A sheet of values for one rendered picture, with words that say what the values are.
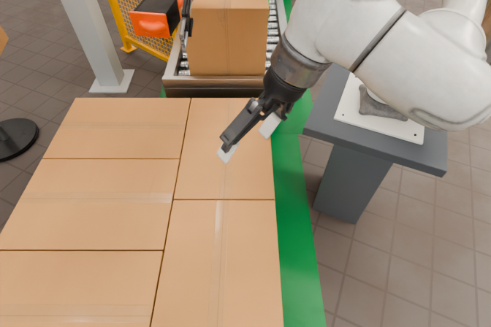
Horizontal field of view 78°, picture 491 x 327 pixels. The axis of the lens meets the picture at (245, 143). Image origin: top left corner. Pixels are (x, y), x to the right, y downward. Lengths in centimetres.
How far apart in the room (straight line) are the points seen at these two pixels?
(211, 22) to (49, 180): 97
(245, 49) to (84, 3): 120
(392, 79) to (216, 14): 115
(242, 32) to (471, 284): 166
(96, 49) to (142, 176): 142
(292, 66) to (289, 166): 153
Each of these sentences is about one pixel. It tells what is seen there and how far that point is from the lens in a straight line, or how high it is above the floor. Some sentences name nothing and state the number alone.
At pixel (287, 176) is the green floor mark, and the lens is 193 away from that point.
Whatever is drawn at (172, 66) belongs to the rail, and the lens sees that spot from 175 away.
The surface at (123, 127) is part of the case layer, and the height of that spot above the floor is 54.
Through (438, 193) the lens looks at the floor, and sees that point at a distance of 218.
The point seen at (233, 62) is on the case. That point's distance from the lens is 161.
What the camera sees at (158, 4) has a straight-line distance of 69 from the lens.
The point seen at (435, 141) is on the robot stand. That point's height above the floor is 75.
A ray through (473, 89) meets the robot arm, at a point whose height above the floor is 135.
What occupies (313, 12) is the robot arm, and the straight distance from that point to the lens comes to 44.
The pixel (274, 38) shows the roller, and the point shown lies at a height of 55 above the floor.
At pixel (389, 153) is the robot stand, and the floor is 75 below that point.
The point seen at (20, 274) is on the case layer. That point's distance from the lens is 131.
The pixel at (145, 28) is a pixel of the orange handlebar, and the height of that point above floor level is 128.
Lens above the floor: 158
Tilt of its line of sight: 49 degrees down
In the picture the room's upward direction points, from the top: straight up
